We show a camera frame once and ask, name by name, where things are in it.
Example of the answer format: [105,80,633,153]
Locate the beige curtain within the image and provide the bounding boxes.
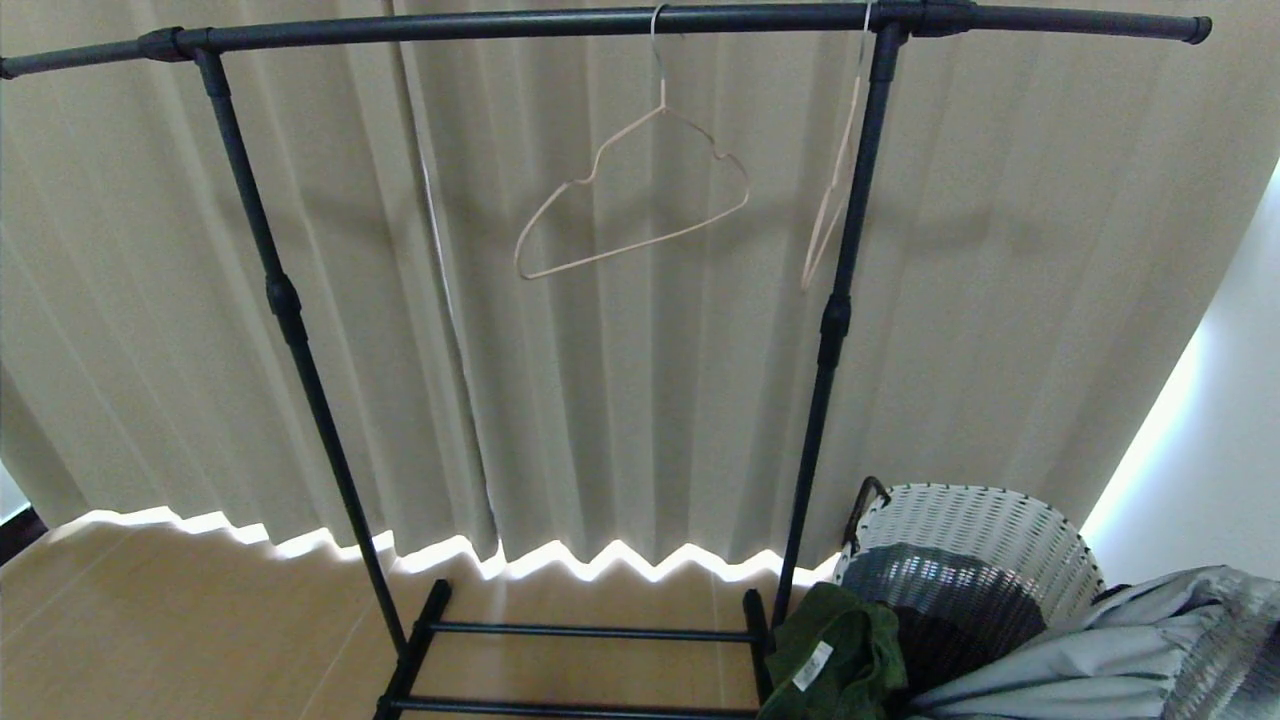
[0,0,1280,586]

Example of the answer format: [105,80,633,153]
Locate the black clothes rack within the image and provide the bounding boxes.
[0,0,1213,720]

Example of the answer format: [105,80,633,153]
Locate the pale grey shorts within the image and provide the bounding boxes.
[905,565,1280,720]

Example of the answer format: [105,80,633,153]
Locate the pink clothes hanger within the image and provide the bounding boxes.
[514,5,751,281]
[800,0,877,293]

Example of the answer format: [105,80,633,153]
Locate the dark green garment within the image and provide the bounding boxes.
[757,583,909,720]

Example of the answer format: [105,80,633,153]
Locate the white laundry basket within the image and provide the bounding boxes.
[835,476,1107,701]

